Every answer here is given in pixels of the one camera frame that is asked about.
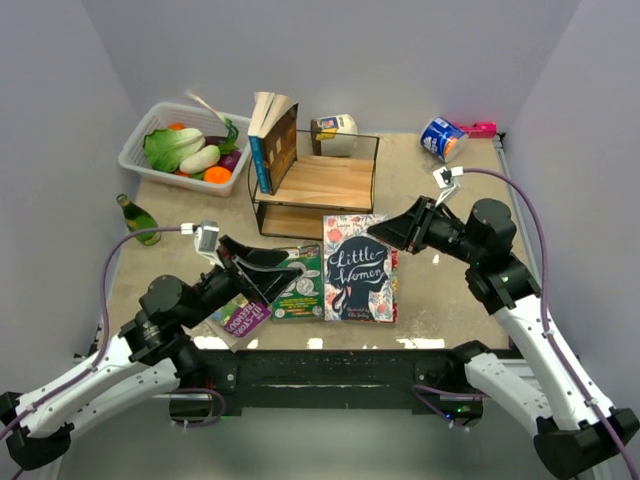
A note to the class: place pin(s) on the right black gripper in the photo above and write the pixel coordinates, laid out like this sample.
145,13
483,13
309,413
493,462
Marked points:
409,230

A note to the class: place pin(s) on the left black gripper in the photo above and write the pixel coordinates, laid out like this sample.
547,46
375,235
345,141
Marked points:
268,283

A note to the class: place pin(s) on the red patterned book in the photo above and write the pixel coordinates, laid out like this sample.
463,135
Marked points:
394,284

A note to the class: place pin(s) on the Little Women book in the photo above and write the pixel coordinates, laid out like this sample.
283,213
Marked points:
357,270

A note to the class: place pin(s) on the dark Edward Tulane book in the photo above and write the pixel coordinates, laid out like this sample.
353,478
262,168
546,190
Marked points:
281,145

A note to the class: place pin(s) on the blue 26-storey treehouse book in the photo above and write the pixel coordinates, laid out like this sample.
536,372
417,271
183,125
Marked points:
263,103

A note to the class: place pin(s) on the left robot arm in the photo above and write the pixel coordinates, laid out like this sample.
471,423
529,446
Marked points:
151,354

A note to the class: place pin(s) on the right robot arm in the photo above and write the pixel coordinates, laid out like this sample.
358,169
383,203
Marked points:
574,424

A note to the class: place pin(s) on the purple 117-storey treehouse book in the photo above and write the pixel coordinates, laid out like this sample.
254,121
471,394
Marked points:
238,322

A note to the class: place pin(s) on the green coin book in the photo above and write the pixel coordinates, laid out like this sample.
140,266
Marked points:
304,298

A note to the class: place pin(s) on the orange toy fruit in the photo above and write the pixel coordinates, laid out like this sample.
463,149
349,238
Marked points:
217,175

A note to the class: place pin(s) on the purple toy eggplant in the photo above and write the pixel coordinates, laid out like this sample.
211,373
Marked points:
229,161

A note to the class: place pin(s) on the white cartoon mug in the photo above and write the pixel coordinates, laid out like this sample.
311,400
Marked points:
333,136

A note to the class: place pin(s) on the white toy radish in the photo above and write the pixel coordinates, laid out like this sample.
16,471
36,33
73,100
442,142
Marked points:
201,160

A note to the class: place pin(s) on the green glass bottle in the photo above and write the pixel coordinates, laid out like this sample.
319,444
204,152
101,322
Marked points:
137,219

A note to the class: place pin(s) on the pink stapler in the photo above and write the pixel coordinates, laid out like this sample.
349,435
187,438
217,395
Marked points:
480,130

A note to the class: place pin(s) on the toy cabbage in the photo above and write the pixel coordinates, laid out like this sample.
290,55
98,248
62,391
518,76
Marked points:
165,149

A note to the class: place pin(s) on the orange toy carrot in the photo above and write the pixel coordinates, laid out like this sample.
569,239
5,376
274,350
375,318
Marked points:
176,126

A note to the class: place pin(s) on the white plastic basket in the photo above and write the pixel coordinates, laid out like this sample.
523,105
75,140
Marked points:
227,131

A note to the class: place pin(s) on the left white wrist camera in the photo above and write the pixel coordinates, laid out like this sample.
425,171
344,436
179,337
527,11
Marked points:
205,238

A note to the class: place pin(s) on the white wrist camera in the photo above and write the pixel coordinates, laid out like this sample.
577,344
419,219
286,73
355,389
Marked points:
205,238
447,179

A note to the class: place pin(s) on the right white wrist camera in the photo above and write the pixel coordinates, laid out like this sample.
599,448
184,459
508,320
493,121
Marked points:
447,179

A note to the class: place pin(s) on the wood and wire shelf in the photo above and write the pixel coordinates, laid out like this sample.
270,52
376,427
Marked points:
316,186

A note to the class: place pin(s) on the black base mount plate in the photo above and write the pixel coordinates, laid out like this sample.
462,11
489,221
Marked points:
334,379

